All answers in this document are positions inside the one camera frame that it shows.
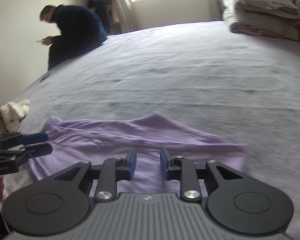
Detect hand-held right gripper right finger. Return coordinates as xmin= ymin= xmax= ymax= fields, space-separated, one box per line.
xmin=160 ymin=149 xmax=243 ymax=202

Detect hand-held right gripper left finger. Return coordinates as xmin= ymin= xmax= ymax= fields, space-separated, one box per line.
xmin=54 ymin=149 xmax=137 ymax=202

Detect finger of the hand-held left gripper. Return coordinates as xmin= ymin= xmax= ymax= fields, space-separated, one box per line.
xmin=0 ymin=132 xmax=49 ymax=147
xmin=0 ymin=142 xmax=53 ymax=175

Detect purple shirt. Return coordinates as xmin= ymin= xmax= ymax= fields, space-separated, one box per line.
xmin=29 ymin=114 xmax=245 ymax=198

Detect hanging dark clothes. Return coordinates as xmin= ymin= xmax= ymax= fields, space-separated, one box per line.
xmin=89 ymin=0 xmax=120 ymax=34

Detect white plush toy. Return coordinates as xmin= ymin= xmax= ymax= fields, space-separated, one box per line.
xmin=0 ymin=99 xmax=31 ymax=132

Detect bed with grey sheet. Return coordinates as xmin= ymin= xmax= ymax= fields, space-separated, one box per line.
xmin=0 ymin=20 xmax=300 ymax=240

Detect grey star-print curtain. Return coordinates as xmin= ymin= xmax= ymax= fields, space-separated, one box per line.
xmin=116 ymin=0 xmax=137 ymax=32
xmin=207 ymin=0 xmax=224 ymax=22

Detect folded grey quilt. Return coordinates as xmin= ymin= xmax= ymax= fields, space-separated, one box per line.
xmin=221 ymin=0 xmax=300 ymax=40

